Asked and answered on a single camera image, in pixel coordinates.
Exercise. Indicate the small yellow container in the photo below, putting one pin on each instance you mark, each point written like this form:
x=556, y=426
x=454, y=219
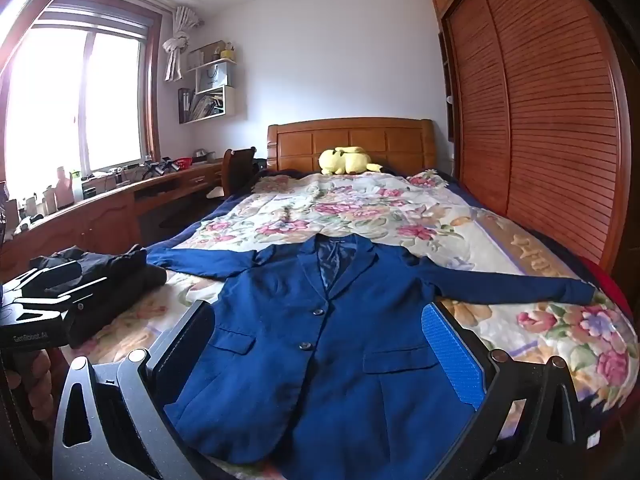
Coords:
x=228, y=52

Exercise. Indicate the white shopping bag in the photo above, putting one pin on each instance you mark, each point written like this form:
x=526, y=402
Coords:
x=212, y=77

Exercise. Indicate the white wall shelf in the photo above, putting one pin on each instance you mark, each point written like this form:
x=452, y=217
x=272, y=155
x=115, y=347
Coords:
x=227, y=102

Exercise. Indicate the red cloth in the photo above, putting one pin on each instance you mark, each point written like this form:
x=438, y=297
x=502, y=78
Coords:
x=602, y=280

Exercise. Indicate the wooden desk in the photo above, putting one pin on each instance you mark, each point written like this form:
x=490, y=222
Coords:
x=100, y=215

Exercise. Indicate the person's left hand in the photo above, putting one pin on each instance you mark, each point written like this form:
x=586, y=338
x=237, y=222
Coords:
x=35, y=385

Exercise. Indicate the yellow plush toy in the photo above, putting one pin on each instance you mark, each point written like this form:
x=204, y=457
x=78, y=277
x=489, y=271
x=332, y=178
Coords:
x=347, y=161

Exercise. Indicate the white plastic bottle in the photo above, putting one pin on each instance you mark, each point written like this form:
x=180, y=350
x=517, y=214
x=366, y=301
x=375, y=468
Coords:
x=65, y=187

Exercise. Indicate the black folded clothes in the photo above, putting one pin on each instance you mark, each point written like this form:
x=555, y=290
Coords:
x=125, y=280

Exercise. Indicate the tied white curtain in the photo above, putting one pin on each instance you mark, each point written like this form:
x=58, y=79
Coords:
x=177, y=45

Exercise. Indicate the dark wooden chair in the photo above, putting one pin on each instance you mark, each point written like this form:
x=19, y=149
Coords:
x=237, y=170

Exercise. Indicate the window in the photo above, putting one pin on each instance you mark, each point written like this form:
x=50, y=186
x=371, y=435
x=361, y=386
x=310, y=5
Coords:
x=80, y=95

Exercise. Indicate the floral blanket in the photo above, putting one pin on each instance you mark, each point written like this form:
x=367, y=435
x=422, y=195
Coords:
x=380, y=205

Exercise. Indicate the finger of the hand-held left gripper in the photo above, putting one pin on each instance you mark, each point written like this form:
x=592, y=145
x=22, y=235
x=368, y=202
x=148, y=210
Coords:
x=60, y=275
x=60, y=305

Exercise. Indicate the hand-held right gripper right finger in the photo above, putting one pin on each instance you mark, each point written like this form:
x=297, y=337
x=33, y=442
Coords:
x=450, y=350

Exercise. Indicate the wooden bed headboard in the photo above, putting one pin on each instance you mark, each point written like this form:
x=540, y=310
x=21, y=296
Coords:
x=295, y=145

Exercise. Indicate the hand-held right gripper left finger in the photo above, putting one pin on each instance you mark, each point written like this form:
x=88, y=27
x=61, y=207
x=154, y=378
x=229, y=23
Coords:
x=192, y=330

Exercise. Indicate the blue blazer jacket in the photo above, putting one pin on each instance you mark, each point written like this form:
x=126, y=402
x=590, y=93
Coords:
x=320, y=360

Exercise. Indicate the wooden louvered wardrobe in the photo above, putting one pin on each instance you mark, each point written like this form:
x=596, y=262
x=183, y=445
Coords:
x=530, y=110

